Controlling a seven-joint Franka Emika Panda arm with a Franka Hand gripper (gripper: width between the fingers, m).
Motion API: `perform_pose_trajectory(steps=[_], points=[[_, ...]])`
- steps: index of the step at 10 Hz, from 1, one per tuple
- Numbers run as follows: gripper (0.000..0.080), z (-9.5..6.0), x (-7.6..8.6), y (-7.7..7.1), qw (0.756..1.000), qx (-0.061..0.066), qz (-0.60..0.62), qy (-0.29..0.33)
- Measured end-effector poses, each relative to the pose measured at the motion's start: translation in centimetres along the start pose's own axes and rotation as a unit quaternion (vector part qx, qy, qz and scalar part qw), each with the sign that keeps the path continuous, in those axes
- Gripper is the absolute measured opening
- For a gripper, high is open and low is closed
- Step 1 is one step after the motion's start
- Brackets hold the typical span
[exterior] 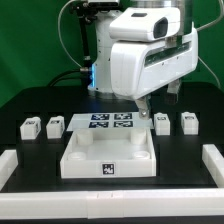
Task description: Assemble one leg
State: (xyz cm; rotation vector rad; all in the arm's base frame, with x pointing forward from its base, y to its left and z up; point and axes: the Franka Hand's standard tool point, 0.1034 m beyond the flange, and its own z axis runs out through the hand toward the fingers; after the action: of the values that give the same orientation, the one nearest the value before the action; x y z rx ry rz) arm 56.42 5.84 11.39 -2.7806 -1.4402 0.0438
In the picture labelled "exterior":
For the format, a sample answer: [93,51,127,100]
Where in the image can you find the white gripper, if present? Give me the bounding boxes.
[109,6,198,119]

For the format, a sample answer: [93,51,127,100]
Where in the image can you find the white square tabletop part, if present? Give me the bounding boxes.
[60,128,156,179]

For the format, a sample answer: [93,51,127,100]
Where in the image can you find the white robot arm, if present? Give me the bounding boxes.
[87,0,198,119]

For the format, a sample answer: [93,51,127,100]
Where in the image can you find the marker sheet with tags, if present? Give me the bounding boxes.
[67,112,153,131]

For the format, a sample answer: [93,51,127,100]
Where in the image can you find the white U-shaped obstacle fence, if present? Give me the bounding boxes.
[0,150,224,220]

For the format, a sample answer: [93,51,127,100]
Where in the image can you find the black cables at base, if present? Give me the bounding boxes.
[48,68,92,88]

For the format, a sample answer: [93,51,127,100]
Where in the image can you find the grey cable left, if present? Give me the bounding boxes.
[57,0,84,69]

